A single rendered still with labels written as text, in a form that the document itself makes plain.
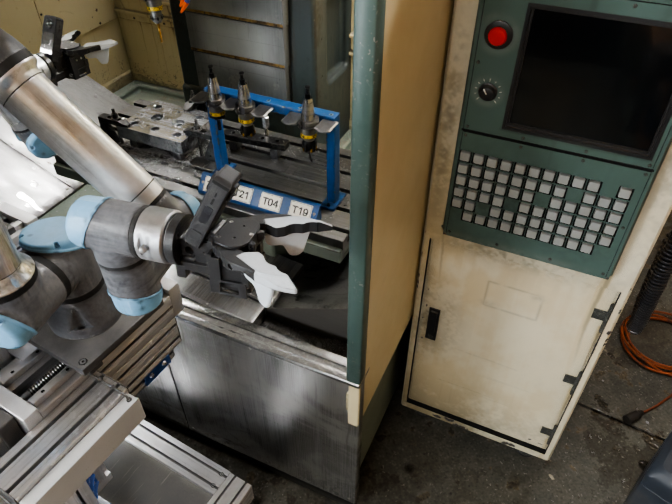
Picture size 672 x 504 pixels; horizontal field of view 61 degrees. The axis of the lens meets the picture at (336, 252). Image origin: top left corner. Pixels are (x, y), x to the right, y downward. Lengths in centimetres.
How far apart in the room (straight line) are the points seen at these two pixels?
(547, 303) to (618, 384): 108
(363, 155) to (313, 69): 141
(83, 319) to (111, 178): 39
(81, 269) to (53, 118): 34
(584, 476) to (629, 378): 56
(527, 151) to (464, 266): 47
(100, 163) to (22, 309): 30
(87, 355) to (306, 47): 158
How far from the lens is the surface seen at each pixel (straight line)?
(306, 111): 172
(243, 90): 182
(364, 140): 104
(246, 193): 194
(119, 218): 81
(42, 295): 111
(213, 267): 76
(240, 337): 167
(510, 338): 192
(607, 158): 143
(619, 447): 262
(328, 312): 176
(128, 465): 222
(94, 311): 125
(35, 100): 96
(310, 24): 238
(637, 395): 280
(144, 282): 89
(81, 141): 95
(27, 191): 270
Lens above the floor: 206
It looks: 42 degrees down
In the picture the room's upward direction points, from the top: straight up
